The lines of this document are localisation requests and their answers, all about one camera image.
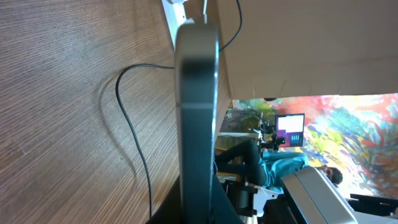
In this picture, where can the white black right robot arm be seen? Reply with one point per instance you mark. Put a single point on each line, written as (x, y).
(307, 197)

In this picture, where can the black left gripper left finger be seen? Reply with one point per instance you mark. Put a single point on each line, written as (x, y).
(170, 211)

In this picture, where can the seated person in teal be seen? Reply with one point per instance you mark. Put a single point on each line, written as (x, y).
(266, 169)

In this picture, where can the smartphone with cyan screen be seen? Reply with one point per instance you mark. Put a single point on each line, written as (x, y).
(196, 82)

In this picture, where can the colourful abstract wall painting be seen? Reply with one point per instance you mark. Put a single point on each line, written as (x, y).
(356, 134)

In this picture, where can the computer monitor in background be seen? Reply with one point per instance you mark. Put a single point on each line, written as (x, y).
(289, 129)

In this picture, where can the white power strip socket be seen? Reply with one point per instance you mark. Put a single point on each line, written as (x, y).
(175, 16)

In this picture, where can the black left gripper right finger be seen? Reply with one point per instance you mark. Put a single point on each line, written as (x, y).
(223, 211)

